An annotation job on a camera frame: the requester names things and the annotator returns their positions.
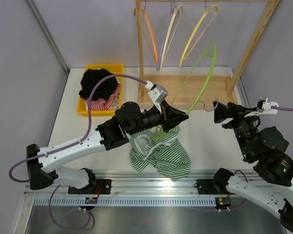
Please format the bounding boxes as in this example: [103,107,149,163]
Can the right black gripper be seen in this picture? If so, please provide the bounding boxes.
[212,100,260,159]

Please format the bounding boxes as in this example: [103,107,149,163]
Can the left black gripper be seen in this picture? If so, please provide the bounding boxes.
[128,100,188,136]

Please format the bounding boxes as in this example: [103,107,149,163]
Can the green hanger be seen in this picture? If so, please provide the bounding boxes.
[150,40,218,141]

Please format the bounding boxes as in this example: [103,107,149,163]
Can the green white striped tank top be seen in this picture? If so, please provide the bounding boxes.
[129,126,191,181]

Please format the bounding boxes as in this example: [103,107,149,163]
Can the black tank top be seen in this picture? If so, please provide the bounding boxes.
[78,69,118,101]

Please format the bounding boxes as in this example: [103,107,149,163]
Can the red white striped tank top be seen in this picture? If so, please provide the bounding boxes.
[90,83,121,111]

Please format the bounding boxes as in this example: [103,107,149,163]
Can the purple hanger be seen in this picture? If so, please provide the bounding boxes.
[156,0,180,72]

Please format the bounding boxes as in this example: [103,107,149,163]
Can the yellow hanger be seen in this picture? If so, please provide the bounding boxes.
[179,4,219,67]

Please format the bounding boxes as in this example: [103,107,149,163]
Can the cream hanger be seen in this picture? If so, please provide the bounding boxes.
[159,4,184,70]

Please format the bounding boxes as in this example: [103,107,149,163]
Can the orange hanger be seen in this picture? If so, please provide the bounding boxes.
[140,0,159,66]

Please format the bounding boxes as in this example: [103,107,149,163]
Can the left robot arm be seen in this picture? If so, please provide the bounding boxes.
[26,101,188,195]

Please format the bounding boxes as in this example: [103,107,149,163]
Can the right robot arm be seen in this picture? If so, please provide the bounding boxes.
[212,98,293,233]

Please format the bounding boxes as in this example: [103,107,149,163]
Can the wooden clothes rack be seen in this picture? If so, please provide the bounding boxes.
[134,0,280,110]

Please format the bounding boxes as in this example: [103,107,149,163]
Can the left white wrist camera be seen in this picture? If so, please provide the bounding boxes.
[145,80,168,113]

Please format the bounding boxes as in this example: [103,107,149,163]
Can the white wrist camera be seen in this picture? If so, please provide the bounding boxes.
[245,97,279,117]
[145,80,168,113]

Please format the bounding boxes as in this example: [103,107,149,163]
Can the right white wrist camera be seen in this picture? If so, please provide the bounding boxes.
[245,97,279,117]

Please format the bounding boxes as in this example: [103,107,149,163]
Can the aluminium rail base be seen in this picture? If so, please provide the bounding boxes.
[23,169,267,208]

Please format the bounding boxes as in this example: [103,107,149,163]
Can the purple floor cable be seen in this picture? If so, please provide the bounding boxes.
[48,185,95,231]

